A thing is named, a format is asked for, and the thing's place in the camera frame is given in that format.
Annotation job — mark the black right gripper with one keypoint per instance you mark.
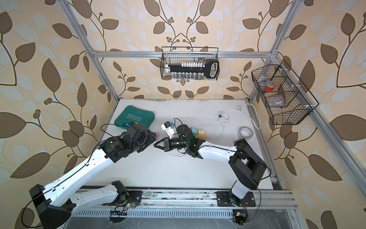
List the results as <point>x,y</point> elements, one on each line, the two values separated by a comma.
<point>167,146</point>

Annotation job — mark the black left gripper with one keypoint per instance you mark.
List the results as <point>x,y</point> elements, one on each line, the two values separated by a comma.
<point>150,136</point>

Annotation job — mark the teal charger plug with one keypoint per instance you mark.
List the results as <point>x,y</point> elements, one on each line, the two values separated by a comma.
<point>194,131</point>

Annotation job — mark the yellow charger plug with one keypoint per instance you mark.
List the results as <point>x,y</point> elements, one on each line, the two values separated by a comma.
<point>201,134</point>

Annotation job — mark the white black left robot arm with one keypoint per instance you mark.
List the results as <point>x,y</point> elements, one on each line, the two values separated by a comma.
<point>58,201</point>

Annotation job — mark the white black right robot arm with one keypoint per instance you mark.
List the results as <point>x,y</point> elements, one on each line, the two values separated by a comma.
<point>248,167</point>

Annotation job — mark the green plastic tool case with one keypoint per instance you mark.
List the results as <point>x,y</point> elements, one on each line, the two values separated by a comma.
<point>134,114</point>

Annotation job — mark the white tape roll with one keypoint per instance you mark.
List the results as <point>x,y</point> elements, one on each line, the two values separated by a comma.
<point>245,132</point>

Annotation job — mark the red object in basket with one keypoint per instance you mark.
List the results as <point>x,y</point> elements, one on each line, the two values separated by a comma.
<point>269,87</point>

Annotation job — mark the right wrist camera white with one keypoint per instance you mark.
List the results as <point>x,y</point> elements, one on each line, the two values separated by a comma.
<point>168,127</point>

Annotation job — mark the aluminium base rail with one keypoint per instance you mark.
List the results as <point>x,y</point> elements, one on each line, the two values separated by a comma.
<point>192,203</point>

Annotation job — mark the black wire basket back wall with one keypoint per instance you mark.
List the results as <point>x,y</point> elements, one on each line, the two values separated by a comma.
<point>178,54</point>

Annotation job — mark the black wire basket wall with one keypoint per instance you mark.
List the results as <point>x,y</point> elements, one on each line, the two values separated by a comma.
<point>291,100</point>
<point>178,54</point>

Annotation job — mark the black socket set rail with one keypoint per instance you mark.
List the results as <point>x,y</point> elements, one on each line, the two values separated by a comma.
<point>207,69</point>

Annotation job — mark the black wire basket right wall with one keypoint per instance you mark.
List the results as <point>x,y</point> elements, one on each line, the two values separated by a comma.
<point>291,100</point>

